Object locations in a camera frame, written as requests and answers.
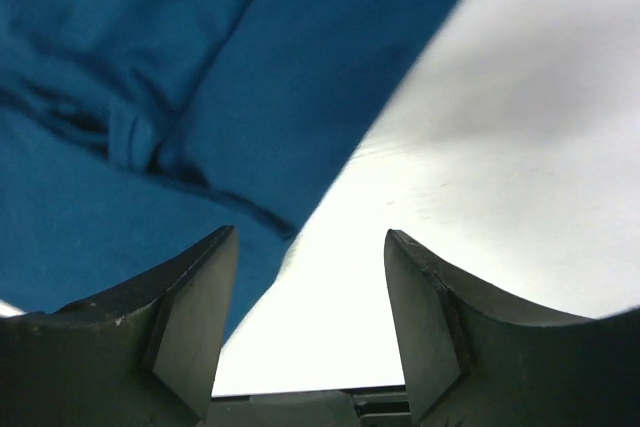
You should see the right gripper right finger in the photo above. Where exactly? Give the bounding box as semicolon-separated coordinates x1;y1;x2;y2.
384;230;639;426

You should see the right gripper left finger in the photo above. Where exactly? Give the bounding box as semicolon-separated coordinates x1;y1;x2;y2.
1;226;239;426

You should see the blue t shirt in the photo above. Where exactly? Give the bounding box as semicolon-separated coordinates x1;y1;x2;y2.
1;0;458;330

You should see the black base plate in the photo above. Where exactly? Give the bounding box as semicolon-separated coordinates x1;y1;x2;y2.
206;386;412;427

